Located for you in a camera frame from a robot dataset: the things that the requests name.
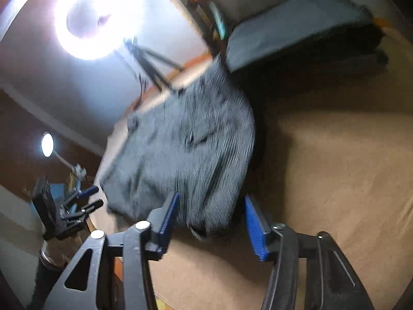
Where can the dark grey checked pants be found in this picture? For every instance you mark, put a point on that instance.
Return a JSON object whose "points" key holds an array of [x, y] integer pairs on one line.
{"points": [[198, 143]]}

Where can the person left hand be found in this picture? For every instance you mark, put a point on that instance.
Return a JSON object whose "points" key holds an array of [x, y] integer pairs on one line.
{"points": [[58, 253]]}

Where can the blue chair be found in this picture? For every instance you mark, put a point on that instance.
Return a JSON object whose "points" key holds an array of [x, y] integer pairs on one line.
{"points": [[47, 197]]}

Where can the folded dark clothes stack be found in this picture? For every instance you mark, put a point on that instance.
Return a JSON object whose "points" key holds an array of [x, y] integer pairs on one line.
{"points": [[300, 33]]}

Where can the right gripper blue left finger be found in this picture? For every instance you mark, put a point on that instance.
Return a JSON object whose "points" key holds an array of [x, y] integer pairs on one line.
{"points": [[162, 221]]}

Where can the bright ring light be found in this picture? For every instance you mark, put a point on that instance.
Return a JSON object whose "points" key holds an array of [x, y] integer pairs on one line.
{"points": [[93, 29]]}

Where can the small white gooseneck lamp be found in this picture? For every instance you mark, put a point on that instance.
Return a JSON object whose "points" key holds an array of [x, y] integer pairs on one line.
{"points": [[48, 149]]}

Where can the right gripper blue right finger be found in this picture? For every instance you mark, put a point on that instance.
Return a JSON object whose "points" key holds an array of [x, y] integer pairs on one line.
{"points": [[259, 231]]}

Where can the black mini tripod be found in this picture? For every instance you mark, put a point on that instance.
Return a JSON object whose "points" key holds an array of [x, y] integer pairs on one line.
{"points": [[140, 55]]}

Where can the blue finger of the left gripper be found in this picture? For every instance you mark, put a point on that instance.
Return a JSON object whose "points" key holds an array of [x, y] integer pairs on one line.
{"points": [[81, 194], [85, 211]]}

